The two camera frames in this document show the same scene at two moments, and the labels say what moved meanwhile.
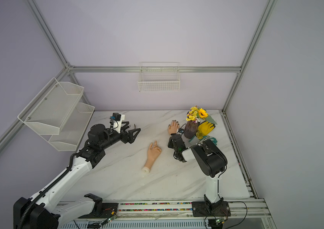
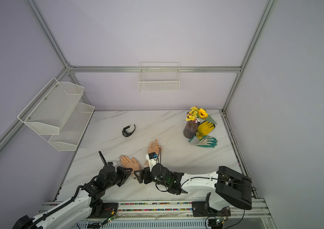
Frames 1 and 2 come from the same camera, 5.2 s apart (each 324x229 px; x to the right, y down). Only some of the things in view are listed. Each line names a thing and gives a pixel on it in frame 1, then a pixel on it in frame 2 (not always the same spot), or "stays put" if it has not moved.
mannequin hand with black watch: (153, 151) stays put
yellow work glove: (204, 129) stays put
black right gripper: (170, 145) → (145, 171)
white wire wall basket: (159, 77) stays put
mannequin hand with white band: (173, 128) → (132, 163)
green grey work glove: (194, 140) stays put
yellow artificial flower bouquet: (196, 114) stays put
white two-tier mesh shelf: (55, 114) stays put
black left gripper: (125, 139) → (121, 170)
